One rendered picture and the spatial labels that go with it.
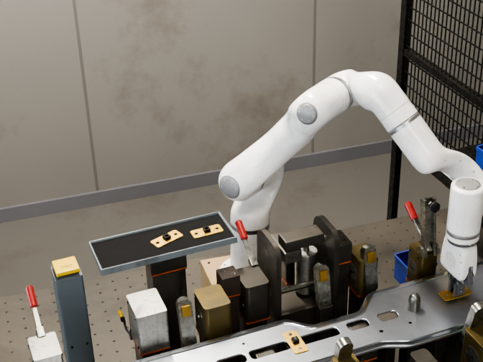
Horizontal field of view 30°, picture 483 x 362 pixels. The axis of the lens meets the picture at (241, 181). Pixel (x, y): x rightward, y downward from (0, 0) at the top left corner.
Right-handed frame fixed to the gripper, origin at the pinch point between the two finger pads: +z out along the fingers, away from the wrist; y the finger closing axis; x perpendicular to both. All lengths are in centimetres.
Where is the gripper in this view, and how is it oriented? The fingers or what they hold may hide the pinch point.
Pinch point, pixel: (456, 286)
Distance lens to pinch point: 246.4
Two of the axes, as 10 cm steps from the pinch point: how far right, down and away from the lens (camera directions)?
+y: 3.7, 4.7, -8.0
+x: 9.3, -2.1, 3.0
